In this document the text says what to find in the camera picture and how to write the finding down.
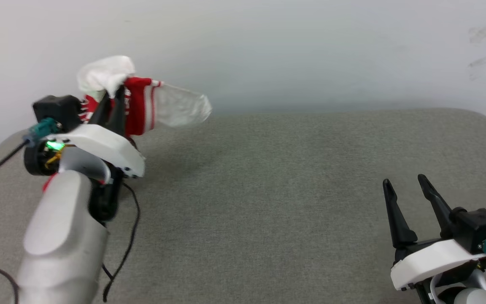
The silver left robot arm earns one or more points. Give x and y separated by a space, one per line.
57 245

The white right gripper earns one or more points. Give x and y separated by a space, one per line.
428 257

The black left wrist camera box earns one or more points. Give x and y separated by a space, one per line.
57 109

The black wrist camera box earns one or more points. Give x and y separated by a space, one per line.
477 228
57 109

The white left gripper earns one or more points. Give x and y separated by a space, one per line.
99 143

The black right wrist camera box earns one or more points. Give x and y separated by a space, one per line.
477 228

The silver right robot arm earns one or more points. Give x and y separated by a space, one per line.
471 295

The red and white jersey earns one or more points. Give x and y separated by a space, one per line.
141 109

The teal left camera connector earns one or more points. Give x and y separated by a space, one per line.
42 128

